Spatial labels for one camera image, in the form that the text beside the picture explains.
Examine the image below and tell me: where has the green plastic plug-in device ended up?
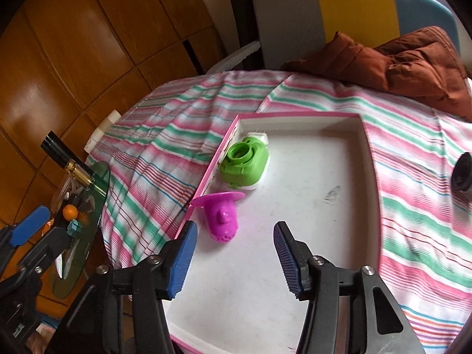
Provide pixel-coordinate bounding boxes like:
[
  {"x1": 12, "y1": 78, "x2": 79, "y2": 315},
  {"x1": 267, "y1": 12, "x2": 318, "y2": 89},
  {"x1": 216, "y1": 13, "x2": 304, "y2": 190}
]
[{"x1": 220, "y1": 129, "x2": 271, "y2": 191}]

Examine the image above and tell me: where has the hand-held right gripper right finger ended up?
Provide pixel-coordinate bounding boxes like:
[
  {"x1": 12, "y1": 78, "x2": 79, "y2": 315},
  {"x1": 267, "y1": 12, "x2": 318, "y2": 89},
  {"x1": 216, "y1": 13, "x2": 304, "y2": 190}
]
[{"x1": 273, "y1": 221, "x2": 426, "y2": 354}]

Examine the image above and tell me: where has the grey cylinder with black cap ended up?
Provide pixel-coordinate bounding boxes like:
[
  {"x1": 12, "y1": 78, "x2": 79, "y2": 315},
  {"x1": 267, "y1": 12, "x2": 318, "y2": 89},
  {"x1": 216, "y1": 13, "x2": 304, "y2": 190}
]
[{"x1": 452, "y1": 153, "x2": 472, "y2": 192}]

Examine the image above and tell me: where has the pink green striped blanket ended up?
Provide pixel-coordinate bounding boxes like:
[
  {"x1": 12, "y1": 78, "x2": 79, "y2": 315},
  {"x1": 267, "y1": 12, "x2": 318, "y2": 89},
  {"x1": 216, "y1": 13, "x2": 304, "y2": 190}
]
[{"x1": 85, "y1": 69, "x2": 472, "y2": 354}]

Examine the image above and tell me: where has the clear glass bottle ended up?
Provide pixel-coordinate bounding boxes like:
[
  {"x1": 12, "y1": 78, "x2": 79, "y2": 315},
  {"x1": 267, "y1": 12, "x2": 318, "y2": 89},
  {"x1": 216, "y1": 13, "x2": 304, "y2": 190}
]
[{"x1": 50, "y1": 175, "x2": 74, "y2": 216}]

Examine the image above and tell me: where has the grey yellow blue headboard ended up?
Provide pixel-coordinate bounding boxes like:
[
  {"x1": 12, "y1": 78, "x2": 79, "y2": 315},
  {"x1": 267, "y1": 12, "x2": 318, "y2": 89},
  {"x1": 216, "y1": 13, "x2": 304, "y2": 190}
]
[{"x1": 253, "y1": 0, "x2": 460, "y2": 71}]

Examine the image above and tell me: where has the purple plastic stopper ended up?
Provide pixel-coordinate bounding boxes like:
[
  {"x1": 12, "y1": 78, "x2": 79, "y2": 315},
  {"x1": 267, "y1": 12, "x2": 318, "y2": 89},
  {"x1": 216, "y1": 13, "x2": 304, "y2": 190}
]
[{"x1": 191, "y1": 191, "x2": 246, "y2": 245}]

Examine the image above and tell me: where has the white curved bed rail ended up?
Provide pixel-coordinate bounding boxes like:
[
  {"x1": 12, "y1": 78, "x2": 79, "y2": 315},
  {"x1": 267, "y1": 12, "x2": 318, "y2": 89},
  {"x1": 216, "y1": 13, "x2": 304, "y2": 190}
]
[{"x1": 209, "y1": 42, "x2": 261, "y2": 73}]

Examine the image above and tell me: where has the white tray with pink rim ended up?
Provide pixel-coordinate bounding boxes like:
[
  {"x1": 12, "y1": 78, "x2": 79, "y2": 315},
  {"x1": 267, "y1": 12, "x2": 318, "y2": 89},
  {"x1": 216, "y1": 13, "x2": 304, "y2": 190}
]
[{"x1": 162, "y1": 112, "x2": 382, "y2": 354}]

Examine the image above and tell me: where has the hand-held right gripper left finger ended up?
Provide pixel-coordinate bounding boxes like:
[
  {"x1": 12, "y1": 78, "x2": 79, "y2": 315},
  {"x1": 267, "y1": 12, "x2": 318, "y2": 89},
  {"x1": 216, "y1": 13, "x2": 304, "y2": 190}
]
[{"x1": 48, "y1": 220, "x2": 198, "y2": 354}]

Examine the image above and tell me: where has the brown quilted duvet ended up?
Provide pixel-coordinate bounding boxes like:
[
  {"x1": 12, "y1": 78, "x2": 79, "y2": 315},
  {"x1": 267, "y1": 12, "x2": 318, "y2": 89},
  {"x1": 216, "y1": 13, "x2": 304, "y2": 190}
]
[{"x1": 281, "y1": 26, "x2": 472, "y2": 123}]

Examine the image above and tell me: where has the green glass side table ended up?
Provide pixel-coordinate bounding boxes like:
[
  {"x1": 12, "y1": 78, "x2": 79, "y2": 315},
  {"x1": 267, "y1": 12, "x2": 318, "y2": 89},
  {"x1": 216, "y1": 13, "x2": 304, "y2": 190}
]
[{"x1": 48, "y1": 160, "x2": 111, "y2": 299}]

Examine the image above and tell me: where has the gold perfume bottle black cap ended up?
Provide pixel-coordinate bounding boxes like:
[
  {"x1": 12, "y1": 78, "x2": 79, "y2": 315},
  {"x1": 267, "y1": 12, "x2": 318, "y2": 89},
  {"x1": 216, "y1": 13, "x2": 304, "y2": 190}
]
[{"x1": 40, "y1": 132, "x2": 96, "y2": 192}]

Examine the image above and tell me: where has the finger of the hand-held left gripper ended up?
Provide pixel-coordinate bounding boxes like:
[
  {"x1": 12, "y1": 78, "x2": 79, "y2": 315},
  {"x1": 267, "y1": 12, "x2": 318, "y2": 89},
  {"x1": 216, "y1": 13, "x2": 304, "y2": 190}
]
[{"x1": 0, "y1": 206, "x2": 71, "y2": 284}]

